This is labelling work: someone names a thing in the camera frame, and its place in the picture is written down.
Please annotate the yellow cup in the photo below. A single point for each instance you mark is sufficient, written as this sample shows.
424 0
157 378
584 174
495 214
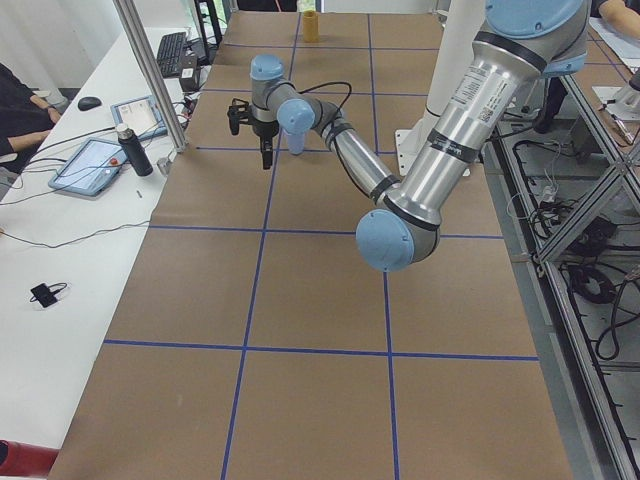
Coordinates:
310 26

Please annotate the black computer mouse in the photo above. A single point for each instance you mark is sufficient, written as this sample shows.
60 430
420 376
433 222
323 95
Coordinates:
88 103

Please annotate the near teach pendant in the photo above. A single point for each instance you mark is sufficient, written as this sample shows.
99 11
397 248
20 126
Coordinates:
90 170

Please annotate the teach pendant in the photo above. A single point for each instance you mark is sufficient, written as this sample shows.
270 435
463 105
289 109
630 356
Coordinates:
90 170
142 115

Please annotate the far teach pendant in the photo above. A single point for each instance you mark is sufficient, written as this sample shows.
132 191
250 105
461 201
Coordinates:
142 115

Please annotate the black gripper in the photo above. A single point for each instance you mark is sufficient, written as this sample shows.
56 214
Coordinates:
264 130

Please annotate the seated person in black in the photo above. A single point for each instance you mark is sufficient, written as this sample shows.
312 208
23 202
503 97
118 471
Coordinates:
26 120

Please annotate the blue cup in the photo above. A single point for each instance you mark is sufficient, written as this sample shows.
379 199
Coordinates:
295 142

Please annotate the small black device with cable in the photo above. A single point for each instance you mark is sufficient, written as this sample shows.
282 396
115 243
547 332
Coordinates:
46 295

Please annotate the black water bottle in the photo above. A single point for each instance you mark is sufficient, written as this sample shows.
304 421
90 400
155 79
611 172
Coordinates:
133 150

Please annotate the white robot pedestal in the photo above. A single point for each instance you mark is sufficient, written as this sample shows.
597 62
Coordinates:
455 55

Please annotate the aluminium frame post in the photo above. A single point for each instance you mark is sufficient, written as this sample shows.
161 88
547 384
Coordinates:
139 42

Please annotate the black keyboard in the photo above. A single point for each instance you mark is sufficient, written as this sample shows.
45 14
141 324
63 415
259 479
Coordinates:
169 54

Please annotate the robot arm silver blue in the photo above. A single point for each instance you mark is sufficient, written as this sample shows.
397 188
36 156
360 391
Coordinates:
519 42

